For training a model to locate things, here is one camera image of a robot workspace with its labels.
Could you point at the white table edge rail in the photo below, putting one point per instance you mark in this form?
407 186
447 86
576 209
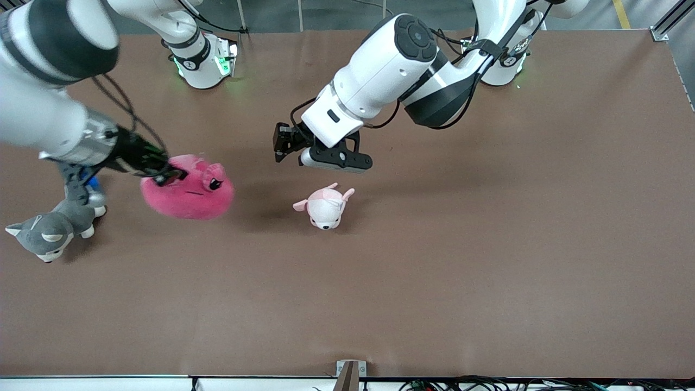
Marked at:
108 384

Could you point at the small pale pink plush dog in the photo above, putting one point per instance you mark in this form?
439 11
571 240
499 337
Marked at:
324 209

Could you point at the grey white husky plush toy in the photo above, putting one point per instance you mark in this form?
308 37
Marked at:
46 236

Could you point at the white metal frame leg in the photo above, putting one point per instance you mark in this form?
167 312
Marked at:
242 16
300 16
384 11

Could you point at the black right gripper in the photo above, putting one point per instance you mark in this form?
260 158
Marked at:
132 152

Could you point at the silver metal bracket plate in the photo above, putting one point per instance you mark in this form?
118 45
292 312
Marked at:
362 369

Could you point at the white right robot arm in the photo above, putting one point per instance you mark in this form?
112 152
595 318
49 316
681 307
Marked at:
32 108

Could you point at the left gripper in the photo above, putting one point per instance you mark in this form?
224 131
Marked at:
294 138

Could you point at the brown upright post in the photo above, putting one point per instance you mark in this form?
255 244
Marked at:
347 380

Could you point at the round pink plush toy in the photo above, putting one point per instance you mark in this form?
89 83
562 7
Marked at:
184 201

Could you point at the aluminium profile rail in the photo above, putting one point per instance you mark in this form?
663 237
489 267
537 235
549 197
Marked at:
670 21

